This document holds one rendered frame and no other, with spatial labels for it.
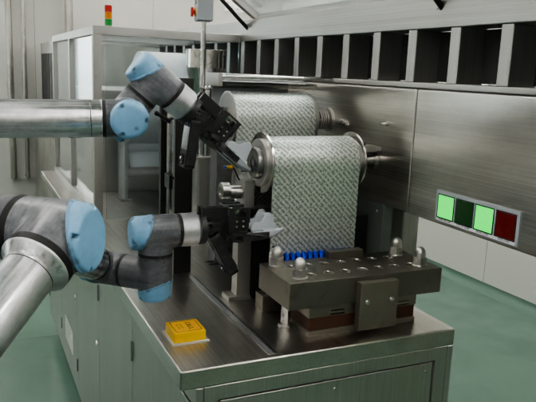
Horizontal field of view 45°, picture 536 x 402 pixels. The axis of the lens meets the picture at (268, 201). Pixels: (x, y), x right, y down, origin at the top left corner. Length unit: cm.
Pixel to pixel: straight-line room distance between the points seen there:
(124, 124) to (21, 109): 19
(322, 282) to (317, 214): 24
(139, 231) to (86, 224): 34
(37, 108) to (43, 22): 566
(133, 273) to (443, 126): 76
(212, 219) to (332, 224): 32
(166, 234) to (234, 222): 16
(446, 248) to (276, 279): 381
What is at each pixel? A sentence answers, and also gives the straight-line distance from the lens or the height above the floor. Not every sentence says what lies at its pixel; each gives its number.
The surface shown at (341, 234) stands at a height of 107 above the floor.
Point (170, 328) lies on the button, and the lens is 142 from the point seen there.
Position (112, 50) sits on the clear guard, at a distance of 244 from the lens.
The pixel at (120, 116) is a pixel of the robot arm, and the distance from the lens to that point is 130.
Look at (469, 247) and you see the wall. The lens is 499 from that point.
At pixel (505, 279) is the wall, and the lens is 477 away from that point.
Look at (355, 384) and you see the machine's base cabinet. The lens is 149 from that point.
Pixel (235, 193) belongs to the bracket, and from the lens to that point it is 158.
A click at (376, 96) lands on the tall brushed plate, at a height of 141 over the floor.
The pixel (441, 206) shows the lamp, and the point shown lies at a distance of 151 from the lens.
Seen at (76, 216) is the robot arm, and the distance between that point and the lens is 107.
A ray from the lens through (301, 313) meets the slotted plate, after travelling 148.
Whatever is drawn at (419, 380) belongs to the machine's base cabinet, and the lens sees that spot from 159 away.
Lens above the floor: 146
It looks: 11 degrees down
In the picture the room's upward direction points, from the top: 2 degrees clockwise
